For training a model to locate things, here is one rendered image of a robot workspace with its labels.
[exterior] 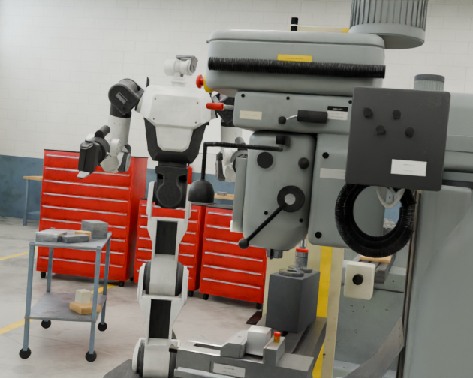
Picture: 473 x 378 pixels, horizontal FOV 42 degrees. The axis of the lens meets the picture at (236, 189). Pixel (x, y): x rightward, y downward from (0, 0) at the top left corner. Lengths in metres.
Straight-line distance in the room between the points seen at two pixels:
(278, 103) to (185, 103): 0.86
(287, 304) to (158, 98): 0.93
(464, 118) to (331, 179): 0.35
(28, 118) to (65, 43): 1.60
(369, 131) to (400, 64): 9.52
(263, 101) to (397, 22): 0.39
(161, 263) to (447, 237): 1.30
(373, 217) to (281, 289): 0.67
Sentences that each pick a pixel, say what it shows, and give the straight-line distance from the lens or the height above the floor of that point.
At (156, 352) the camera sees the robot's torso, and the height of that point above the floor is 0.74.
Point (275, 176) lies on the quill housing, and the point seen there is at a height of 1.51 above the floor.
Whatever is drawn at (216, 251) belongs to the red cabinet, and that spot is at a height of 0.54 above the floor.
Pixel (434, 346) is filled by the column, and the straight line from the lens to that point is 1.59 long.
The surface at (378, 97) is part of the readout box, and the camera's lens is 1.36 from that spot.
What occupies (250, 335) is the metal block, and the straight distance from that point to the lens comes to 1.66.
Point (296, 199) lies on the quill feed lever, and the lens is 1.61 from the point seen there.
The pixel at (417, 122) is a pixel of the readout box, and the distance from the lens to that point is 1.36.
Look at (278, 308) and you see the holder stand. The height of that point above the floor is 1.04.
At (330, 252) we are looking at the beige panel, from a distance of 3.48.
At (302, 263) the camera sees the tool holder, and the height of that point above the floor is 1.19.
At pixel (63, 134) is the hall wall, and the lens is 12.31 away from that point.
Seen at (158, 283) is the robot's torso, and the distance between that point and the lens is 2.54.
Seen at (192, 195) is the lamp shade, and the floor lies 1.44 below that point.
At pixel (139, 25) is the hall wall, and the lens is 11.91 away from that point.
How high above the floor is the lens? 1.55
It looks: 3 degrees down
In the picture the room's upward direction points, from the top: 5 degrees clockwise
